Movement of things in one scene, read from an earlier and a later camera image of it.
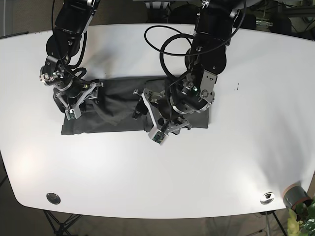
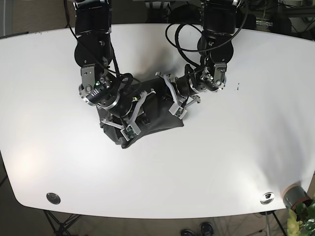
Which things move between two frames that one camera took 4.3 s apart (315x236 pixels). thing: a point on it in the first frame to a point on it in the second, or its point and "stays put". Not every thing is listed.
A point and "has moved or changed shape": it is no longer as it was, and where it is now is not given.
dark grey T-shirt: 116,109 has moved or changed shape
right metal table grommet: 267,198 stays put
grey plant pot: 295,194 stays put
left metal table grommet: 53,198 stays put
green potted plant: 301,222 stays put
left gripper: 70,94 to 119,97
